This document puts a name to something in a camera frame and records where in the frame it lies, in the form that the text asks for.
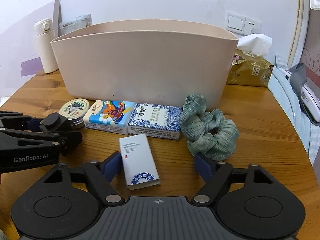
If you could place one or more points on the banana chips snack pouch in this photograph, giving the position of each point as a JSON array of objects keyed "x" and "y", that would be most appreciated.
[{"x": 75, "y": 24}]

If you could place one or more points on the beige plastic storage bin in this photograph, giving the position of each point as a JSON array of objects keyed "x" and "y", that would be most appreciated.
[{"x": 147, "y": 61}]

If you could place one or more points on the cartoon bear tissue pack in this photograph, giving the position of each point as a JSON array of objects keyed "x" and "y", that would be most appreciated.
[{"x": 109, "y": 116}]

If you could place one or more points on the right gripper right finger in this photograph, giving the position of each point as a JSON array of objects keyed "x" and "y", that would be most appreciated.
[{"x": 215, "y": 175}]

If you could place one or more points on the decorated headboard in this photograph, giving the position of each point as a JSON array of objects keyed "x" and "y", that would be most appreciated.
[{"x": 305, "y": 47}]

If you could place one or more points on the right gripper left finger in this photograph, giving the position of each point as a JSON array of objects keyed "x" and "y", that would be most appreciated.
[{"x": 98, "y": 179}]

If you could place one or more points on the cream thermos bottle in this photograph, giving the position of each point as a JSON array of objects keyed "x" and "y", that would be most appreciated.
[{"x": 44, "y": 34}]

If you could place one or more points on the round tin with lid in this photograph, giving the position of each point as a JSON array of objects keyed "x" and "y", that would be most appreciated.
[{"x": 74, "y": 111}]

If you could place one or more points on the white wall switch socket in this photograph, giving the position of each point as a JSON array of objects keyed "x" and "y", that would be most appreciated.
[{"x": 242, "y": 25}]

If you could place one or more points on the green fabric scrunchie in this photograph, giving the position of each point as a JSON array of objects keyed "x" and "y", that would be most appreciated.
[{"x": 208, "y": 133}]

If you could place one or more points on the blue white porcelain tissue pack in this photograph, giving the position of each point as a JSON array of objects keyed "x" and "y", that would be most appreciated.
[{"x": 158, "y": 121}]

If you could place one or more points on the gold tissue pack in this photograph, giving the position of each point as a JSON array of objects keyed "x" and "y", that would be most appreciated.
[{"x": 249, "y": 67}]

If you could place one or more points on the black block toy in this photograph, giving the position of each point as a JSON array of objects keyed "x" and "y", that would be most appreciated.
[{"x": 55, "y": 122}]

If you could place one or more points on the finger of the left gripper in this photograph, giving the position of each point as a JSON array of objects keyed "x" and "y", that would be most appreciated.
[
  {"x": 18, "y": 121},
  {"x": 67, "y": 138}
]

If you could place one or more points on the small white paper box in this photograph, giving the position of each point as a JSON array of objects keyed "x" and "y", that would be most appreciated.
[{"x": 138, "y": 163}]

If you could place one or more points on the light blue bedding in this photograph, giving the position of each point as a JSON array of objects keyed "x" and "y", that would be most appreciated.
[{"x": 285, "y": 96}]

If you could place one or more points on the white device with grey strap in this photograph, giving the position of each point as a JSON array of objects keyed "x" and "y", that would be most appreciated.
[{"x": 307, "y": 98}]

